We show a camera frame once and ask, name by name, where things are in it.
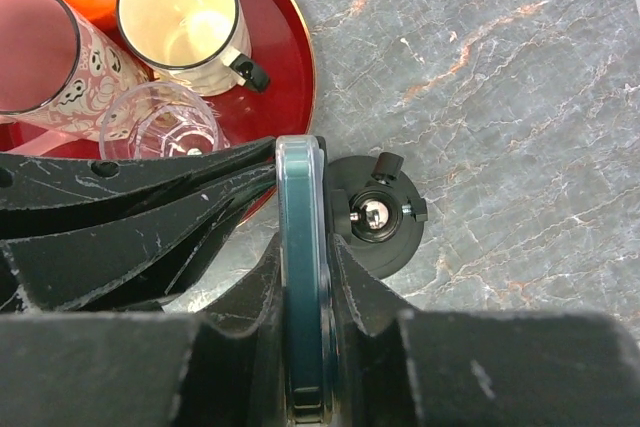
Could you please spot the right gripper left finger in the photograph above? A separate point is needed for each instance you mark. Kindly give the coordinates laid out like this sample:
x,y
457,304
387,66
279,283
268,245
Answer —
x,y
222,366

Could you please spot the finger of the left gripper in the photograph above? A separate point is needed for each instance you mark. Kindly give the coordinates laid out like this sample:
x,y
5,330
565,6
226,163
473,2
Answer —
x,y
151,256
41,196

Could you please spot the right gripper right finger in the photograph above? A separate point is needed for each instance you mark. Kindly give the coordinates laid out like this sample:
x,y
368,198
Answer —
x,y
402,366

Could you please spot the black phone teal case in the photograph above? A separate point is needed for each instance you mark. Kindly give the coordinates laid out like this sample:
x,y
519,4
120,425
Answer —
x,y
309,338

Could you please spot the black round base phone stand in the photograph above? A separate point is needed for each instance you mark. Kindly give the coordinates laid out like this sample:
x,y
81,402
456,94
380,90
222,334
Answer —
x,y
377,210

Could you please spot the pink ghost mug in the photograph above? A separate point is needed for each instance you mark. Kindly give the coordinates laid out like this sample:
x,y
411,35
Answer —
x,y
59,73

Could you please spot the clear glass tumbler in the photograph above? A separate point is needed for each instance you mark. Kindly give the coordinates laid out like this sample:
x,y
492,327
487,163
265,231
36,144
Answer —
x,y
159,120

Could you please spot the red round tray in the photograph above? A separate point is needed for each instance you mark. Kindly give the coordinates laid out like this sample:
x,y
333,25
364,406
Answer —
x,y
281,44

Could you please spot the cream mug black handle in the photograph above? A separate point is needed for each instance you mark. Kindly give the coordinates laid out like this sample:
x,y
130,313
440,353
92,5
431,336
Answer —
x,y
203,45

